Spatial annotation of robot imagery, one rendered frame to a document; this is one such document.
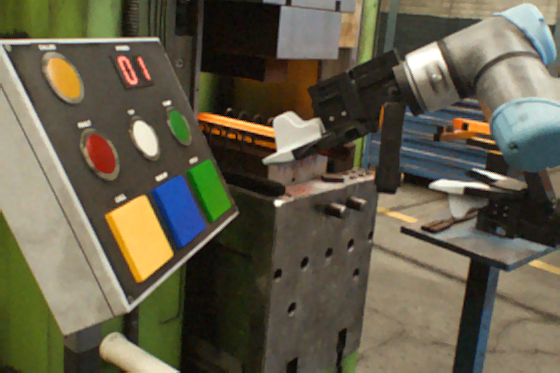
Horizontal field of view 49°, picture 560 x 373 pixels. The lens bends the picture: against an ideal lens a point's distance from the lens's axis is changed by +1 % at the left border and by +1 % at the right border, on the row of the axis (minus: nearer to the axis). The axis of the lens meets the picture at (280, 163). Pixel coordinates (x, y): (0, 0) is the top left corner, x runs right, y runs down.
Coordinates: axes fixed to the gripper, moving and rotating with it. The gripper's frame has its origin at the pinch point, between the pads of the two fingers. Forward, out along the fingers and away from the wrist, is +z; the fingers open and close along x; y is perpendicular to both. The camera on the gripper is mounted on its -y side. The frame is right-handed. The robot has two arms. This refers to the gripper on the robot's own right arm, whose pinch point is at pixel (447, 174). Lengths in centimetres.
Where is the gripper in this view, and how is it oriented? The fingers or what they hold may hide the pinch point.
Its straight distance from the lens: 112.1
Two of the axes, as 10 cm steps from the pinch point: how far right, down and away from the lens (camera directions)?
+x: 6.3, -1.2, 7.7
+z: -7.7, -2.1, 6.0
